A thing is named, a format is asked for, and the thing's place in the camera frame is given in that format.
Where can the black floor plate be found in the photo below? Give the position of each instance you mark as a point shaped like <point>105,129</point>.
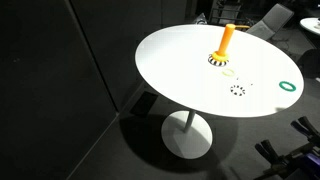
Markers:
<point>144,104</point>

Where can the dark metal rack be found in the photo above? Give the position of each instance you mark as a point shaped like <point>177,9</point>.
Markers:
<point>226,11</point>

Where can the black purple clamp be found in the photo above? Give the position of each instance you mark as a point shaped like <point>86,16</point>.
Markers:
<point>305,126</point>
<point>266,150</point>

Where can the grey office chair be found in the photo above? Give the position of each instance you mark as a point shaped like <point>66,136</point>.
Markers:
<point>273,20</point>

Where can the small white round table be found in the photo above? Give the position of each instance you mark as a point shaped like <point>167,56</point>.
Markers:
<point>311,25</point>

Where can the white table pedestal base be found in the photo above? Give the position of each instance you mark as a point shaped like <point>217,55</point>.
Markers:
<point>186,140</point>

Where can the orange post checkered base stand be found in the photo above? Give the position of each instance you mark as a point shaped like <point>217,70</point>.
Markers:
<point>226,38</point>

